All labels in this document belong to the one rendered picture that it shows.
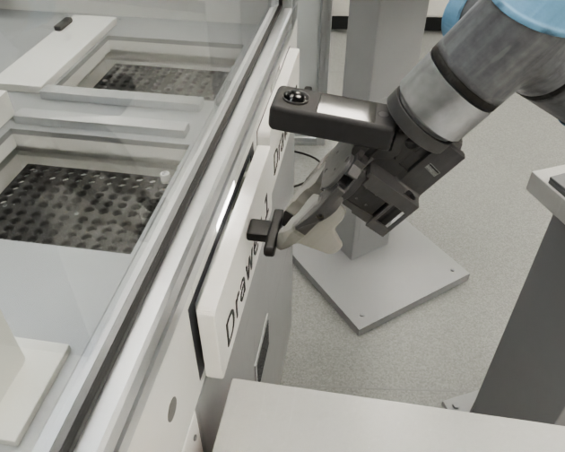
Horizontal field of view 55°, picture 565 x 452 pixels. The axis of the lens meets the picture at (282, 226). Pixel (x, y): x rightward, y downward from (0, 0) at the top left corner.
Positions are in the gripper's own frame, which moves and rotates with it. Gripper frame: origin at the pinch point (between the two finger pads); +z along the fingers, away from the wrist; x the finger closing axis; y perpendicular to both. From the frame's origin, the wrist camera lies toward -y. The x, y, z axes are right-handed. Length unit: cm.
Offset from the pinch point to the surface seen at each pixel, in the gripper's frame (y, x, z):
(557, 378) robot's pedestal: 71, 24, 14
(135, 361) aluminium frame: -9.5, -24.6, -2.4
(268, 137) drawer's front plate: -4.2, 17.1, 2.2
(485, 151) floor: 103, 169, 40
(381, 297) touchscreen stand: 66, 72, 61
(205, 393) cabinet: 2.6, -13.6, 14.9
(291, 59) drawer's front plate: -4.9, 40.7, 1.9
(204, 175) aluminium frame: -10.5, -2.0, -1.7
